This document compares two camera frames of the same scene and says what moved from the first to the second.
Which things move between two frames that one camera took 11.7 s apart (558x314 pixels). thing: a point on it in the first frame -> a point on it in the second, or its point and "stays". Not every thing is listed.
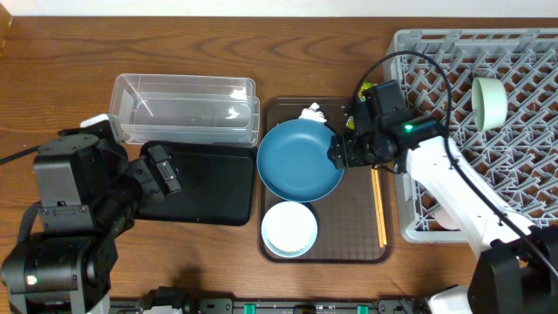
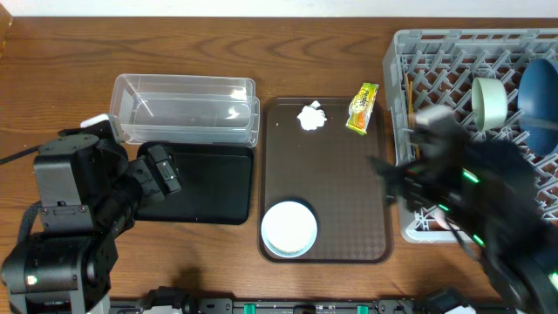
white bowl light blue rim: (289, 229) stays
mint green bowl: (489, 98) stays
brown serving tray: (346, 217) stays
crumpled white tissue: (311, 112) stays
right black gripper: (345, 146) -> (416, 176)
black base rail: (167, 300) stays
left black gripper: (153, 189) stays
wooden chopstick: (384, 237) -> (411, 123)
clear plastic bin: (187, 109) stays
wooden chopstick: (377, 208) -> (408, 116)
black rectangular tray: (217, 185) stays
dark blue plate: (294, 162) -> (538, 105)
